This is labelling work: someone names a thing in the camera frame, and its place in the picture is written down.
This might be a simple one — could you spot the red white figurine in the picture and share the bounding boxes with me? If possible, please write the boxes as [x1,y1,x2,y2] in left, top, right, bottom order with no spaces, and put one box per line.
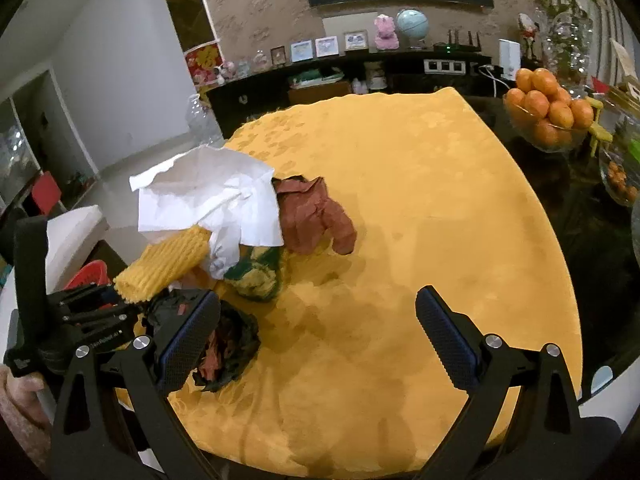
[517,12,541,58]

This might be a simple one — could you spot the person's left forearm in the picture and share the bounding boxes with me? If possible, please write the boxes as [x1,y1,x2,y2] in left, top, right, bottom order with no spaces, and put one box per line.
[0,364,47,413]

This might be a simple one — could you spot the white cable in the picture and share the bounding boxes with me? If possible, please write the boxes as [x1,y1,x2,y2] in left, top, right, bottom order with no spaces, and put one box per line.
[479,64,507,97]

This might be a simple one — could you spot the yellow tablecloth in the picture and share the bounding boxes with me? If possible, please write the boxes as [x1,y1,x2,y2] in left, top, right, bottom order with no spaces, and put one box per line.
[167,86,581,478]

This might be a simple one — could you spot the small yellow toy chair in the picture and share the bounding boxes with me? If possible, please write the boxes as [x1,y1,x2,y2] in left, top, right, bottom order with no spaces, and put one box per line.
[582,95,613,156]

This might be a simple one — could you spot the brown paper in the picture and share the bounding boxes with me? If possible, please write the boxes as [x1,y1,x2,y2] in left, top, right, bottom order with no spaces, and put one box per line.
[272,175,358,256]

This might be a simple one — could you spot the yellow foam fruit net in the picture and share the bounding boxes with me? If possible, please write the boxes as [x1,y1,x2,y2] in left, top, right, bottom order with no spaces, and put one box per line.
[112,225,213,303]

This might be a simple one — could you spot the pale blue globe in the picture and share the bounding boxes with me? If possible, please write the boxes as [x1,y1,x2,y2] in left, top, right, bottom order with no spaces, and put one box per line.
[396,8,431,51]

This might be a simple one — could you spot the black plastic bag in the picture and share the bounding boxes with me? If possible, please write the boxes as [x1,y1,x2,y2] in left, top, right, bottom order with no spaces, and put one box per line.
[145,287,262,393]

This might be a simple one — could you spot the green packet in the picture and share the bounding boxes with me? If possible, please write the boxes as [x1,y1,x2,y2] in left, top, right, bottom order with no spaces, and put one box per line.
[292,71,346,86]

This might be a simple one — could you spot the large clear water bottle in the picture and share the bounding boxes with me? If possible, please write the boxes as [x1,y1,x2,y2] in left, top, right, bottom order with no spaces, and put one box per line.
[186,92,224,146]

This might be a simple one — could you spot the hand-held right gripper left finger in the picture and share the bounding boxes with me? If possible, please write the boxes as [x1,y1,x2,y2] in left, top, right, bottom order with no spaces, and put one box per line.
[50,289,222,480]

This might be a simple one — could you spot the white power strip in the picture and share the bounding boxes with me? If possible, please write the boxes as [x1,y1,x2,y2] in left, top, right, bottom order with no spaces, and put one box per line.
[424,58,468,75]

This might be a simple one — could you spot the white box appliance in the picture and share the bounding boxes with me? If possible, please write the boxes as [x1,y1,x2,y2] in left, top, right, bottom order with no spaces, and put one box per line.
[498,38,522,81]

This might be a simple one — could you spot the black router with antennas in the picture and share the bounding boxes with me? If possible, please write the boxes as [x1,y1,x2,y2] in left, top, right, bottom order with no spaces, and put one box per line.
[432,30,483,54]

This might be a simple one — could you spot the black television cabinet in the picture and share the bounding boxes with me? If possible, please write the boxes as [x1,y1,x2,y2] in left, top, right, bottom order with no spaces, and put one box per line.
[205,50,506,141]

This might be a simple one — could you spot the pile of oranges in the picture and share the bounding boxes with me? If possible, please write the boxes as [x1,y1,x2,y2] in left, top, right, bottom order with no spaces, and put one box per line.
[506,67,596,148]

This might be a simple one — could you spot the clear glass vase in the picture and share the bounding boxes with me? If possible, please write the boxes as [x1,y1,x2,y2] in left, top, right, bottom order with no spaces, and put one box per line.
[540,10,593,96]

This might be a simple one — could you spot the white wall panel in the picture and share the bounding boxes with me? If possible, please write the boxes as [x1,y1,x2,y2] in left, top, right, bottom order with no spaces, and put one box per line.
[322,11,379,36]

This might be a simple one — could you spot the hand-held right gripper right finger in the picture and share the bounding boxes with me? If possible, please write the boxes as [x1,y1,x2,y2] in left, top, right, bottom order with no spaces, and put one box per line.
[415,285,586,480]

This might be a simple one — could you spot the red plastic mesh basket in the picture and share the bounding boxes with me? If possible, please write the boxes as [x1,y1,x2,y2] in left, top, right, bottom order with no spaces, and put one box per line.
[62,260,118,311]

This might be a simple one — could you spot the pink plush toy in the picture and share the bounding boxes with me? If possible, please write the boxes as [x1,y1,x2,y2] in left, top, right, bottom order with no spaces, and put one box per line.
[374,14,399,51]

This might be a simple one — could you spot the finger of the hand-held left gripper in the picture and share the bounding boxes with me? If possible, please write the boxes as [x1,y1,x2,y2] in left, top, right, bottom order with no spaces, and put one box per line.
[47,284,123,307]
[52,305,146,330]

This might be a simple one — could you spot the red chair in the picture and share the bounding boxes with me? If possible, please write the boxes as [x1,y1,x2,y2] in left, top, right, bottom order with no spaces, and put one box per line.
[22,171,66,216]

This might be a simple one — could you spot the white card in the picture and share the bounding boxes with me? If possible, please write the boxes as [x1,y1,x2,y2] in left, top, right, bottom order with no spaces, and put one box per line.
[610,37,640,86]

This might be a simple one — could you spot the white paper sheet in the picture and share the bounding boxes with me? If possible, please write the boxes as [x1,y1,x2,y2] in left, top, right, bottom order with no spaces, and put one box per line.
[129,146,286,281]

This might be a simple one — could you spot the green yellow snack wrapper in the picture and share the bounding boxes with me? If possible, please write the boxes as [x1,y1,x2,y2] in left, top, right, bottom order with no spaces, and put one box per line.
[222,245,286,303]

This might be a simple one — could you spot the glass bowl of small fruit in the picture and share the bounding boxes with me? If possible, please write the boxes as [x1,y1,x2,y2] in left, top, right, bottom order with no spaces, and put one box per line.
[597,135,640,206]

